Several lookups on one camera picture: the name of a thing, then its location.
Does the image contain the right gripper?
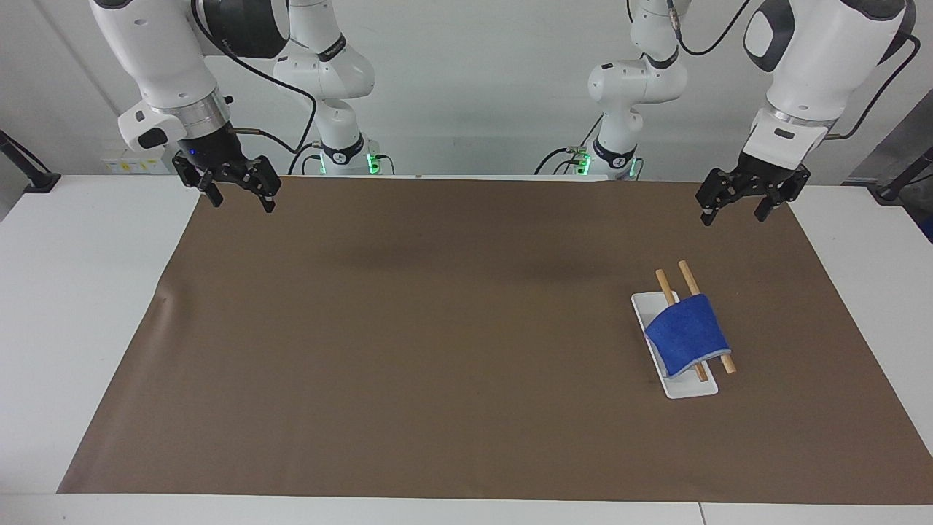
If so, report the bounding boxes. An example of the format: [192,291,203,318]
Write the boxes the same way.
[172,122,283,214]

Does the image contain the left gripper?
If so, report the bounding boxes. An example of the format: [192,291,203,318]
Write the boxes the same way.
[695,150,812,227]

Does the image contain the blue towel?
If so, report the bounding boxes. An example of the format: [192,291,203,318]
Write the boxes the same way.
[644,295,733,381]

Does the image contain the white power strip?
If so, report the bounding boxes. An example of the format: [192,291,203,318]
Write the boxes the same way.
[101,149,174,176]

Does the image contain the wooden rod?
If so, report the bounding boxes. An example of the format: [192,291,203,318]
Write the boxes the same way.
[655,268,709,383]
[678,260,738,375]

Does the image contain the black stand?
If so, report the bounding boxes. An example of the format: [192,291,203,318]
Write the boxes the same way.
[870,145,933,206]
[0,129,62,194]

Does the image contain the white rectangular tray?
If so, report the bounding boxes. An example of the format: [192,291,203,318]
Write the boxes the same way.
[631,291,719,400]

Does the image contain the black cable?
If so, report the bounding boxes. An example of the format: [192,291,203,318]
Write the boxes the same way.
[534,115,604,176]
[190,0,319,176]
[666,0,753,57]
[827,33,921,141]

